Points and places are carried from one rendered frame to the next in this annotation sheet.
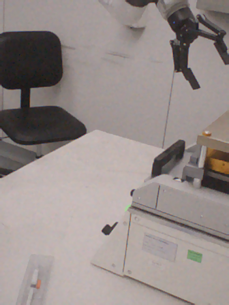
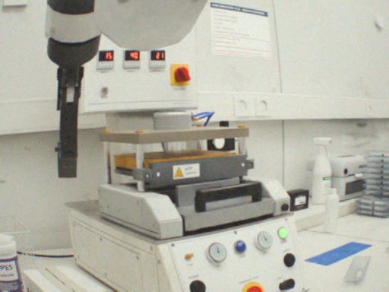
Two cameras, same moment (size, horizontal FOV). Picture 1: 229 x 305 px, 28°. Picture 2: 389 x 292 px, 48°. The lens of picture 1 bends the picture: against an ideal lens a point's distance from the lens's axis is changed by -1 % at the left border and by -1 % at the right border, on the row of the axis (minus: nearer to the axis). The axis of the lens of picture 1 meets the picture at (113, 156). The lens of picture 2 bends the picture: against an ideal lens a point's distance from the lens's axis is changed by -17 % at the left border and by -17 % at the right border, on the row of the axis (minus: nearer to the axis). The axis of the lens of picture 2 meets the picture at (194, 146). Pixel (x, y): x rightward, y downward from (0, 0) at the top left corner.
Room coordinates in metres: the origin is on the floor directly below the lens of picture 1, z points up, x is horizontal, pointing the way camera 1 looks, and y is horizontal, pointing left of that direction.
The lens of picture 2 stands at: (1.87, 0.26, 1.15)
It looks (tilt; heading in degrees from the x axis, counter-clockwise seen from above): 4 degrees down; 208
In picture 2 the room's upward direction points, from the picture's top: 2 degrees counter-clockwise
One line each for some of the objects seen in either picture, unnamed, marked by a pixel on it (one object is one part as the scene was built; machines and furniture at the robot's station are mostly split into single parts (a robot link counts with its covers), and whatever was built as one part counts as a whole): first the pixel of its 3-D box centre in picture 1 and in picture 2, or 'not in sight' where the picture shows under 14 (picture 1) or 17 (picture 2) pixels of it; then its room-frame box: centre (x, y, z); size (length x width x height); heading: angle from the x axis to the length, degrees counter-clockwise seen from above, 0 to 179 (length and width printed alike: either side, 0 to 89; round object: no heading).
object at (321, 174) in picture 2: not in sight; (322, 170); (0.03, -0.16, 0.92); 0.09 x 0.08 x 0.25; 71
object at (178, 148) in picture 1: (169, 156); (229, 195); (0.99, -0.13, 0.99); 0.15 x 0.02 x 0.04; 153
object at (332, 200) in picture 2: not in sight; (331, 210); (0.31, -0.05, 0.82); 0.05 x 0.05 x 0.14
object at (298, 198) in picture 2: not in sight; (295, 200); (0.16, -0.24, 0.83); 0.09 x 0.06 x 0.07; 146
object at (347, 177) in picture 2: not in sight; (338, 176); (-0.12, -0.12, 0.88); 0.25 x 0.20 x 0.17; 58
